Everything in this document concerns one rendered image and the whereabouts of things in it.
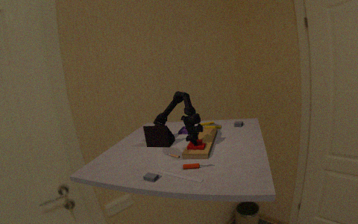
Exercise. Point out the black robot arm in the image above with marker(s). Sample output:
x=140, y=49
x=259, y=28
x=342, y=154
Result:
x=192, y=118

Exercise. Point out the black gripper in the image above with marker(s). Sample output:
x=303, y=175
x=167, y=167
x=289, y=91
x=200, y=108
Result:
x=192, y=137

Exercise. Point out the purple shallow tray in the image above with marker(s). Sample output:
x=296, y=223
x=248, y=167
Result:
x=183, y=130

